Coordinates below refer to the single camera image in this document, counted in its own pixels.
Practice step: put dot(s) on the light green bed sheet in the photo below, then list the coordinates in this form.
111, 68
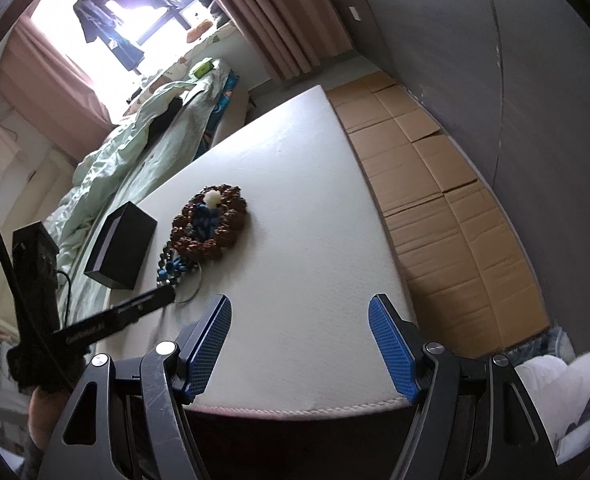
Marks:
77, 282

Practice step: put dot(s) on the dark hanging clothes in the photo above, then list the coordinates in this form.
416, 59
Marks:
95, 20

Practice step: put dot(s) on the beige bed headboard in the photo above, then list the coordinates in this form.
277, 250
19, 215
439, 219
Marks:
30, 200

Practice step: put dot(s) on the dark grey cushion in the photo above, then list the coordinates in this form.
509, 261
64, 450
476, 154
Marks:
214, 5

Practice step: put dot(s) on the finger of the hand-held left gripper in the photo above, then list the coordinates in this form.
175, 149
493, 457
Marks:
125, 310

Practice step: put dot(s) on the flattened cardboard floor covering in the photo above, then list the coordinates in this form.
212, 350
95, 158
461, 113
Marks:
455, 220

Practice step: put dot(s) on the person's left hand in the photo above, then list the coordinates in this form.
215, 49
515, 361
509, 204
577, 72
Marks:
45, 420

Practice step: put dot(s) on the white cloth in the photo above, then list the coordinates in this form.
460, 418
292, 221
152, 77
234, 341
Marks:
550, 392

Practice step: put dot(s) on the light green duvet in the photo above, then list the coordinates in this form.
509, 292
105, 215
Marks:
125, 155

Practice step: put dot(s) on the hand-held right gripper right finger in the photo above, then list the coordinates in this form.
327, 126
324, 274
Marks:
392, 352

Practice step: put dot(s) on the black jewelry box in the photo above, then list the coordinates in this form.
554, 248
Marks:
120, 245

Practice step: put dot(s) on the floral printed cloth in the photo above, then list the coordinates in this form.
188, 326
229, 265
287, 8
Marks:
175, 67

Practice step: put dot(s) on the black garment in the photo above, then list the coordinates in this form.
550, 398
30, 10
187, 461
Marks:
167, 117

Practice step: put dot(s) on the white wall switch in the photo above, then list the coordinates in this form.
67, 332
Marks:
355, 12

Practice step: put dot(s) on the grey fuzzy cloth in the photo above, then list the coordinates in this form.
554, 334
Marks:
562, 342

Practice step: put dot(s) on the white bed frame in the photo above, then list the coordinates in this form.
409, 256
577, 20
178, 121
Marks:
230, 120

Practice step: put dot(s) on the pink pleated curtain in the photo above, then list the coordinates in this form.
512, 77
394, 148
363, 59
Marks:
55, 85
280, 15

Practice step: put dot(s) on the white carved bead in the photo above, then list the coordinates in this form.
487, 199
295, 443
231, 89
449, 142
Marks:
213, 197

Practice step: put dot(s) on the blue printed cloth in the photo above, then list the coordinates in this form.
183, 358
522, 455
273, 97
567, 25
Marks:
224, 100

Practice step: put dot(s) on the small orange object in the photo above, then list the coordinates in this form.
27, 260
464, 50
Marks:
200, 30

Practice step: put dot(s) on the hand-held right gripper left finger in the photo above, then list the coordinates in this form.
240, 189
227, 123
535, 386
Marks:
209, 347

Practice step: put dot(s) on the small green object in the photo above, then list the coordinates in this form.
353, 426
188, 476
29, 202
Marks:
204, 69

